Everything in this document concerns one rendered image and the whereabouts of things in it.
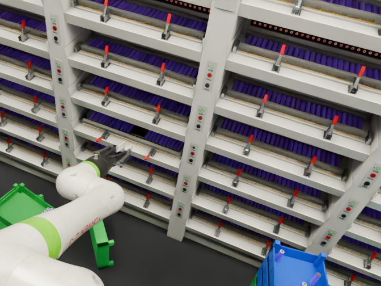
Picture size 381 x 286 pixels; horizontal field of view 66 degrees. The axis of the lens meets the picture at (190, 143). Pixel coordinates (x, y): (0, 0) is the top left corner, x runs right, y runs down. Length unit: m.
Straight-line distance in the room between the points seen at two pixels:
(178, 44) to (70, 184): 0.63
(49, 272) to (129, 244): 1.21
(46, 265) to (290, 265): 0.95
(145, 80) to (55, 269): 0.89
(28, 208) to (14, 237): 1.25
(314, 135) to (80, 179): 0.86
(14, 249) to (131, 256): 1.16
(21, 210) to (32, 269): 1.31
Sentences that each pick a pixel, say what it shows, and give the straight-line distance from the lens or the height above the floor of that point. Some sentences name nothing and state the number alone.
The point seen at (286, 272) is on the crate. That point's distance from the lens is 1.30.
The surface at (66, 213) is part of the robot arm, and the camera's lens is 0.79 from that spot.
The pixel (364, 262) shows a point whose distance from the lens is 1.71.
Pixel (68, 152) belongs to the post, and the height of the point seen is 0.36.
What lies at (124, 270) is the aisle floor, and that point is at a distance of 1.71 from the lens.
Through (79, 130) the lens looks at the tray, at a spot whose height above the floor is 0.54.
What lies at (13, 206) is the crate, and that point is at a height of 0.10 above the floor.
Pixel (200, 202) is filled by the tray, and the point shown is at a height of 0.35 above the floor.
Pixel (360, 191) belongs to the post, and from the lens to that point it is 1.36.
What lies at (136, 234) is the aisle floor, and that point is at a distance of 1.83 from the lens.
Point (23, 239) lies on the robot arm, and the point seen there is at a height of 0.95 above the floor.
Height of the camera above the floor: 1.49
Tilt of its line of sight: 36 degrees down
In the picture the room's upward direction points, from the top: 12 degrees clockwise
